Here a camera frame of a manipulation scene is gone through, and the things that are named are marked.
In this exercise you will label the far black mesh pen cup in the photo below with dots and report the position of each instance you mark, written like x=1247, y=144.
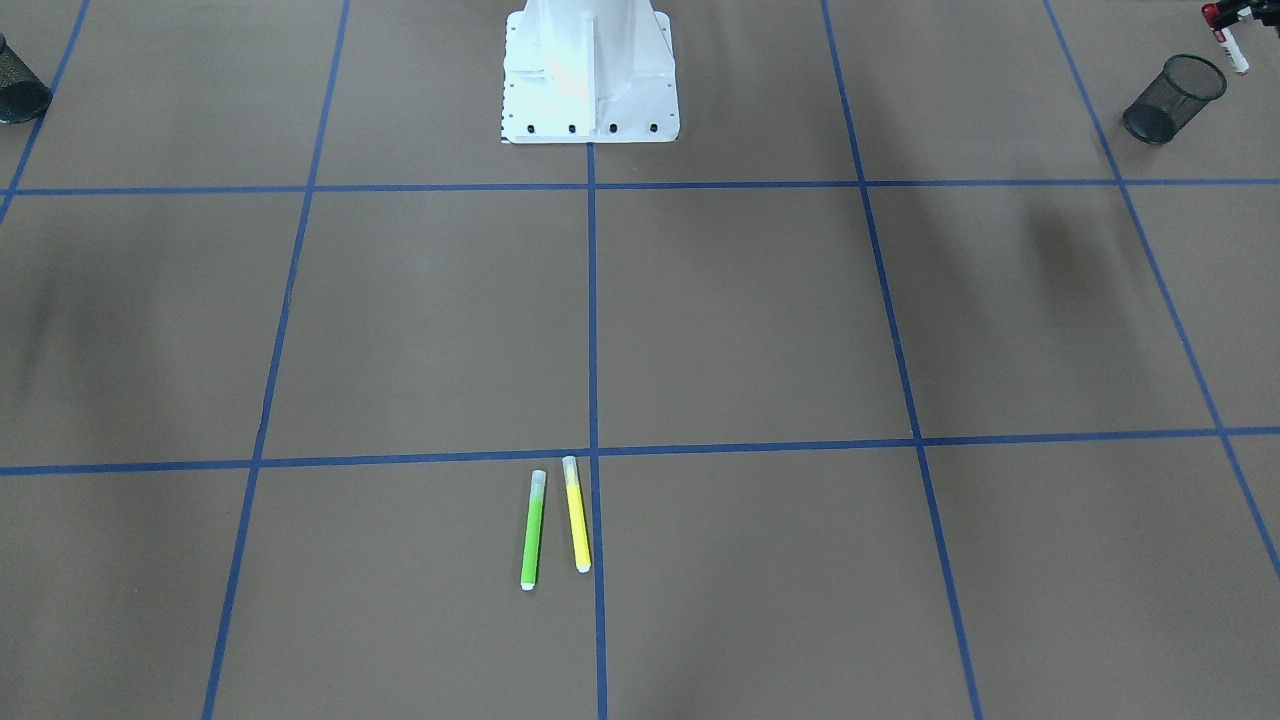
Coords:
x=24, y=96

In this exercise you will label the black mesh pen cup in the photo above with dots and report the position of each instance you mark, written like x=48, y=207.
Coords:
x=1185, y=86
x=24, y=96

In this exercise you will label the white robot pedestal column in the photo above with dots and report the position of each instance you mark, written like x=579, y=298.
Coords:
x=589, y=72

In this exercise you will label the white marker red cap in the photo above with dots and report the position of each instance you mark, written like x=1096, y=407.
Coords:
x=1232, y=51

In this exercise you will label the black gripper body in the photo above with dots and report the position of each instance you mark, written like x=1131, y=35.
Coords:
x=1228, y=16

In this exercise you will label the near black mesh pen cup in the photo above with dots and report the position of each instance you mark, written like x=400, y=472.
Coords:
x=1185, y=86

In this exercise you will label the yellow highlighter pen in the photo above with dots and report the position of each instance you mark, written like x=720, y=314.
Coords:
x=576, y=509

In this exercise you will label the green highlighter pen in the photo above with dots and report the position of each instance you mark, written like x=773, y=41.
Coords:
x=531, y=549

